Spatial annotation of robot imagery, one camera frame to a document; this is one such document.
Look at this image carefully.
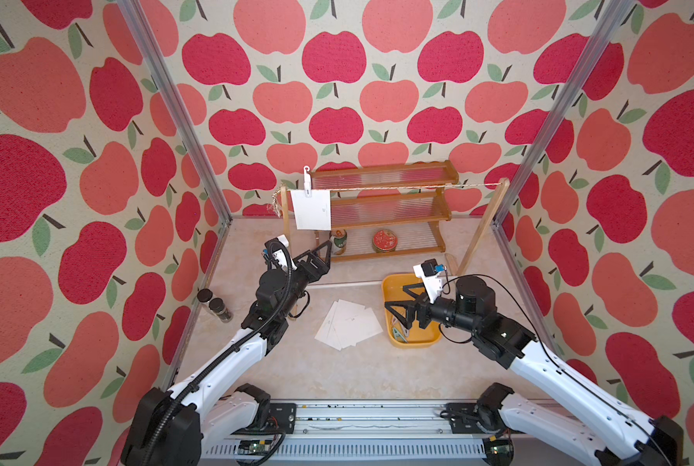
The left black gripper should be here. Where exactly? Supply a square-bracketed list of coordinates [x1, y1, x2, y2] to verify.
[278, 241, 331, 320]

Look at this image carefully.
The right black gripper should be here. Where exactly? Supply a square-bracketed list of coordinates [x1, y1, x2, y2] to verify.
[385, 282, 475, 338]

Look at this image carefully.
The teal clothespin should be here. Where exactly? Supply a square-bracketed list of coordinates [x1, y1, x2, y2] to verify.
[392, 326, 408, 344]

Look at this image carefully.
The white postcard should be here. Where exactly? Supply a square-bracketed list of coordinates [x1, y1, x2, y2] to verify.
[327, 300, 370, 351]
[292, 190, 331, 231]
[339, 308, 382, 347]
[315, 302, 342, 351]

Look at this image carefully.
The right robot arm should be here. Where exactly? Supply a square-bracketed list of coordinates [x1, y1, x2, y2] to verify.
[384, 274, 684, 465]

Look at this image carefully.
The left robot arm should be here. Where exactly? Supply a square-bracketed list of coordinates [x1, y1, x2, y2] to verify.
[120, 236, 333, 465]

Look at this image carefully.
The green label can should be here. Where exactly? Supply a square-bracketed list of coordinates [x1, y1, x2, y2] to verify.
[331, 229, 347, 256]

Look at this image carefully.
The yellow plastic tray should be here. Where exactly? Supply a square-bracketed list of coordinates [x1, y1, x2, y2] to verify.
[382, 274, 441, 350]

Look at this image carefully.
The red lid tin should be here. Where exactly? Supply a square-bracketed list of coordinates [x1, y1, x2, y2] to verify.
[371, 229, 399, 254]

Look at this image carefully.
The wooden shelf rack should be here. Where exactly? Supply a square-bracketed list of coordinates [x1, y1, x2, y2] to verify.
[311, 161, 459, 262]

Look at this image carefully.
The white clothespin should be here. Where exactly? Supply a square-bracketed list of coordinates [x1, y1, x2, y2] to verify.
[303, 166, 312, 197]

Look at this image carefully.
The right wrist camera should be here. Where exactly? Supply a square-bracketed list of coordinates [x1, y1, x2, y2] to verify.
[413, 258, 446, 304]

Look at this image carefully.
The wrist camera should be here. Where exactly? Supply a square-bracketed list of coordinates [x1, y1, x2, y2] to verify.
[413, 258, 446, 304]
[263, 235, 296, 270]

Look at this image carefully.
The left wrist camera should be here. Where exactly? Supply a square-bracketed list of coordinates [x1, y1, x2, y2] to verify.
[263, 235, 296, 270]

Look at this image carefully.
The wooden string stand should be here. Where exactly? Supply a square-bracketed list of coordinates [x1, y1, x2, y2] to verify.
[270, 177, 511, 281]

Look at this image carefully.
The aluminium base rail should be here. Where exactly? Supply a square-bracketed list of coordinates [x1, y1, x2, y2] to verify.
[116, 398, 625, 466]

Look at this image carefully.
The left aluminium frame post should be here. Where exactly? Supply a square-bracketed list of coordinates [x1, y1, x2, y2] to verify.
[118, 0, 232, 228]

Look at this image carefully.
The aluminium frame post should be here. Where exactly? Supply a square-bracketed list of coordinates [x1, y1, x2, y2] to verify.
[493, 0, 636, 229]
[118, 0, 232, 228]

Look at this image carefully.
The right aluminium frame post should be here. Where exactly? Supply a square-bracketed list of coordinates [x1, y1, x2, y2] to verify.
[493, 0, 636, 229]

